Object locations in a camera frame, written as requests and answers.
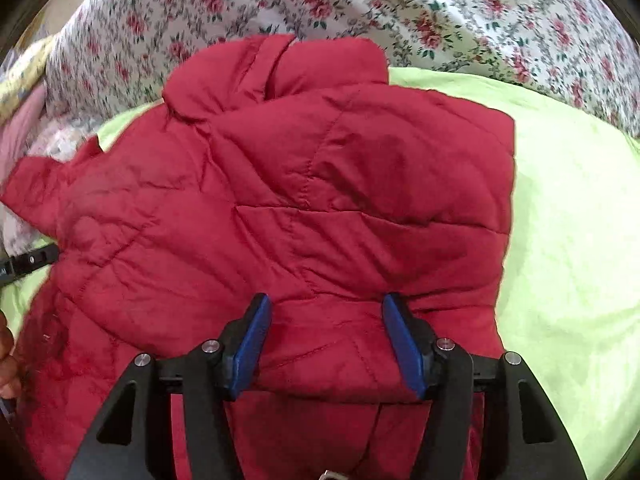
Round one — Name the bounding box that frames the red quilted puffer jacket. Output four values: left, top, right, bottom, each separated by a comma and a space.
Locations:
1, 35, 514, 479

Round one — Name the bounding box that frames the person's left hand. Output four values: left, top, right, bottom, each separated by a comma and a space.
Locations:
0, 312, 22, 400

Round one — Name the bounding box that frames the pink blanket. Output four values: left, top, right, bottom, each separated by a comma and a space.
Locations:
1, 82, 47, 179

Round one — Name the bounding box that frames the lime green bed sheet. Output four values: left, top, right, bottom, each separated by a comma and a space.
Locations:
0, 65, 640, 480

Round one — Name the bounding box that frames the yellow floral quilt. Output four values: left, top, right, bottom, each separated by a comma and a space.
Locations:
0, 36, 55, 124

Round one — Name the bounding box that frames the white rose-patterned floral duvet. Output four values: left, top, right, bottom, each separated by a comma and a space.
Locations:
46, 0, 639, 134

